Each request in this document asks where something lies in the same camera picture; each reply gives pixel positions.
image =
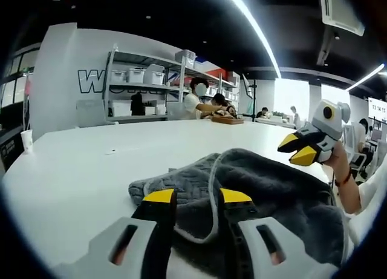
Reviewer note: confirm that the row of small storage bins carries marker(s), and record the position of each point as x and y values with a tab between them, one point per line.
229	96

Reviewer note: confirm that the pink banner stand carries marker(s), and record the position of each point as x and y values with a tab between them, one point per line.
27	85

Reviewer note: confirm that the brown wooden tray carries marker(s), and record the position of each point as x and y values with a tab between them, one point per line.
226	120

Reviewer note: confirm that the white lidded storage box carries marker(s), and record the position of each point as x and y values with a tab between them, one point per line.
154	74
136	75
118	76

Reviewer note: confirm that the black bag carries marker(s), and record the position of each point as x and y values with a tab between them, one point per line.
137	105

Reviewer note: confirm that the white office desk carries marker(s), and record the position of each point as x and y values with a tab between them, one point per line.
276	120

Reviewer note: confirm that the white carton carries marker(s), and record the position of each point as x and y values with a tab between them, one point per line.
121	108

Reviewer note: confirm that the white wall display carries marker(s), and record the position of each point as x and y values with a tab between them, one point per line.
378	108

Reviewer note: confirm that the grey quilted towel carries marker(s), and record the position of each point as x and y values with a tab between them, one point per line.
272	185

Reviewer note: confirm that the white paper cup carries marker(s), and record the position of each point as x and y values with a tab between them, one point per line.
27	139

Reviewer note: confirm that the black counter desk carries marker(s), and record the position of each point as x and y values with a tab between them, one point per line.
10	149

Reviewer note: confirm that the white office chair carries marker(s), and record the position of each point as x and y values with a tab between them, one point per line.
350	138

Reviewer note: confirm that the tall translucent storage box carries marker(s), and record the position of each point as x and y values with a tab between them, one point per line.
186	58

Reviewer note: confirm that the ceiling air conditioner cassette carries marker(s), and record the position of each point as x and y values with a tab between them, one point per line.
341	11

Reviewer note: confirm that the white ceiling light strip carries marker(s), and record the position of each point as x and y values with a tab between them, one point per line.
366	77
257	27

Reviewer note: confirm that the black camera stand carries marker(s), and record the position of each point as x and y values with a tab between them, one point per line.
253	103

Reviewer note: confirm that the grey metal shelf rack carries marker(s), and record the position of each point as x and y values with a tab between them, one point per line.
136	86

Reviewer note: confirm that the person's right hand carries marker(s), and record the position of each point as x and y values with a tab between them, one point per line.
340	158

